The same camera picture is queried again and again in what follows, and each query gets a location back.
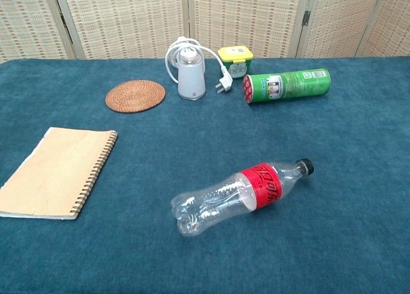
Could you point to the small white electric appliance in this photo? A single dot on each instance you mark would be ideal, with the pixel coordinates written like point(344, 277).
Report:
point(191, 79)

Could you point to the empty red-label plastic bottle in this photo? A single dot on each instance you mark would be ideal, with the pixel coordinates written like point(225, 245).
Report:
point(263, 185)

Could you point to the woven folding screen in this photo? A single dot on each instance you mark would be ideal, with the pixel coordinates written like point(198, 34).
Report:
point(128, 18)

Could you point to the blue fabric tablecloth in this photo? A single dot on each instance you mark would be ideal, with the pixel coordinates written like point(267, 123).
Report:
point(192, 130)

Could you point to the black screen hinge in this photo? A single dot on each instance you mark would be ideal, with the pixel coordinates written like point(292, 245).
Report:
point(306, 18)

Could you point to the round woven rattan coaster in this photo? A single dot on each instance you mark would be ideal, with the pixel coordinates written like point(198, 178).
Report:
point(135, 96)

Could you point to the green chips can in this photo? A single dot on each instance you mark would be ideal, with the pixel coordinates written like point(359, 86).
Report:
point(288, 84)

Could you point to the tan spiral-bound notebook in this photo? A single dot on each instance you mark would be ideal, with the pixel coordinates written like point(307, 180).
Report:
point(54, 172)

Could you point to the green tub with yellow lid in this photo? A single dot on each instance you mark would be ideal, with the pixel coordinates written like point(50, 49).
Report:
point(235, 54)

